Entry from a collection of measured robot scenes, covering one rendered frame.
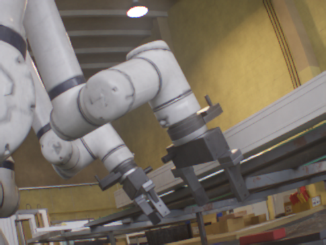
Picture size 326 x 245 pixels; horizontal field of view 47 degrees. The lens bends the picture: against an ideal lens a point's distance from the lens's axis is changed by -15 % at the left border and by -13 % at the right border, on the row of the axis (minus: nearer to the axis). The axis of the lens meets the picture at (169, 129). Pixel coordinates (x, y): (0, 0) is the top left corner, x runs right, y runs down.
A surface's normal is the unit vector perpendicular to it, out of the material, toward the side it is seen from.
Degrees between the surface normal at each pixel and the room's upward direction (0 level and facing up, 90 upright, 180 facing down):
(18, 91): 97
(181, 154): 114
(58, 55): 99
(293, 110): 90
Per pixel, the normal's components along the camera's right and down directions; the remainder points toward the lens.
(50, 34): 0.39, -0.14
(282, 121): -0.89, 0.07
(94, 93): -0.52, 0.29
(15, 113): 0.78, -0.15
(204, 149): -0.70, 0.43
